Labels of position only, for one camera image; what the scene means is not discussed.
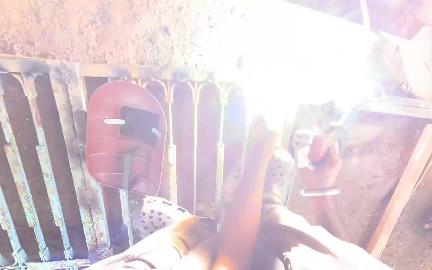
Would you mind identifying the person's right hand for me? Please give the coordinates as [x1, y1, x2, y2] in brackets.
[298, 136, 343, 191]

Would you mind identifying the person's left hand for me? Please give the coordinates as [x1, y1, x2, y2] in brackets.
[247, 111, 289, 150]

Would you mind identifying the red welding electrode holder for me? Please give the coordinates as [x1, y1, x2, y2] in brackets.
[292, 106, 352, 170]

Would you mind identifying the grey perforated right clog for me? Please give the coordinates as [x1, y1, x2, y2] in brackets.
[264, 147, 296, 206]

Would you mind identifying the grey perforated clog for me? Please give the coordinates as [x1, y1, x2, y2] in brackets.
[264, 147, 296, 206]
[131, 196, 192, 239]

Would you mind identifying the grey perforated left clog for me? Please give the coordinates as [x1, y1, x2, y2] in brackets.
[131, 196, 192, 239]

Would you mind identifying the red welding face shield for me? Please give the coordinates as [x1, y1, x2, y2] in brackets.
[85, 80, 167, 247]

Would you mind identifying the rusty metal gate grille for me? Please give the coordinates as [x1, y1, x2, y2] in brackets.
[0, 52, 247, 270]

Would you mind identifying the silver wrist bracelet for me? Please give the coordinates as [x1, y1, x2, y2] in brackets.
[299, 188, 341, 197]

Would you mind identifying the rusty angle iron frame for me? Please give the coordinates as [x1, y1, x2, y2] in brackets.
[354, 95, 432, 260]

